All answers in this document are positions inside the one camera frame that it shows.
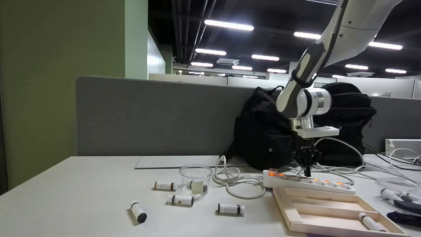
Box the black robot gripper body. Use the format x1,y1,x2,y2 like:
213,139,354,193
294,137,321,169

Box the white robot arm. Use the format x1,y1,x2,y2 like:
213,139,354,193
277,0,403,177

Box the white power strip orange switches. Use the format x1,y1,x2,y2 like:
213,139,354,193
263,170,356,195

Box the black backpack left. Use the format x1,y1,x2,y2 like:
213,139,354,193
224,87,296,170

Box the black backpack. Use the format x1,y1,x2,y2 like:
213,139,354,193
224,87,296,170
307,83,377,168

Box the black backpack right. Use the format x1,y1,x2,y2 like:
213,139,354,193
307,83,377,168

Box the white marker right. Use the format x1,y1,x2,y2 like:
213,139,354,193
381,189,413,203

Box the black tool right edge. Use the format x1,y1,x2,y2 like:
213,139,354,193
387,201,421,228

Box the small white block by bowl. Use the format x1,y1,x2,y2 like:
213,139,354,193
190,181,207,194

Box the clear glass bowl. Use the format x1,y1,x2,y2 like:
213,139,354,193
179,164,212,191

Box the white roll on holder middle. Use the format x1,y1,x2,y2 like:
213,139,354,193
169,195,195,207

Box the white roll on holder left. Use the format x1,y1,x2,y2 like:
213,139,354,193
153,181,177,191

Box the white cylinder black cap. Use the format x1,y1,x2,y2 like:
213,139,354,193
131,202,148,224

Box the grey desk divider panel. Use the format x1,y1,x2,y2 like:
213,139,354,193
75,75,421,157

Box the wooden tray frame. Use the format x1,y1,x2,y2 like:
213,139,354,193
273,187,411,237

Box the white power strip cable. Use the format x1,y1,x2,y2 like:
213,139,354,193
212,136,421,201

